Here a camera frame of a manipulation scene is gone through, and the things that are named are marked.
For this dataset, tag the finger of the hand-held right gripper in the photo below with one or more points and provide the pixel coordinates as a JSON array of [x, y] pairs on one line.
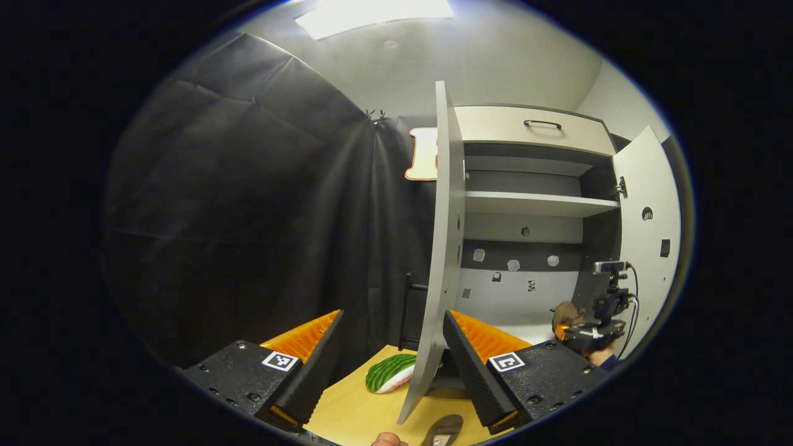
[[559, 332]]

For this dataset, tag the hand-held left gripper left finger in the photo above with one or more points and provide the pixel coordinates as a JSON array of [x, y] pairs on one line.
[[316, 371]]

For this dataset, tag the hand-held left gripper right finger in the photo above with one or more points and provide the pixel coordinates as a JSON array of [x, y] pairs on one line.
[[474, 378]]

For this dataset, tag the white shoe cabinet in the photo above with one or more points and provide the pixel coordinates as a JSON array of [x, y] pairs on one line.
[[514, 310]]

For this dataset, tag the metal door hinge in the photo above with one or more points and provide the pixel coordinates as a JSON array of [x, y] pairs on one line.
[[621, 187]]

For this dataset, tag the white cabinet drawer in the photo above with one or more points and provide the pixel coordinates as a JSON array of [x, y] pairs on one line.
[[495, 127]]

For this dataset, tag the green striped slipper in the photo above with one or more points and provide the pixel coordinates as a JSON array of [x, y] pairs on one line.
[[389, 371]]

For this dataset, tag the black metal stand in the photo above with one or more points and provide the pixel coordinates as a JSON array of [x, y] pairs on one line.
[[409, 310]]

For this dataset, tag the pale pink rounded object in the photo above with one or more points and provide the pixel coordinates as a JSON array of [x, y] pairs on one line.
[[387, 440]]

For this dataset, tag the black backdrop cloth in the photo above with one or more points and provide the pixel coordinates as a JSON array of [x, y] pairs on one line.
[[248, 186]]

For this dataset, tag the metal cloth clip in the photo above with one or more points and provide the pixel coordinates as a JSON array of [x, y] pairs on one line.
[[375, 115]]

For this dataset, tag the ceiling light panel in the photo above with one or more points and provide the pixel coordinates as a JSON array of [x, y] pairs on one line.
[[372, 15]]

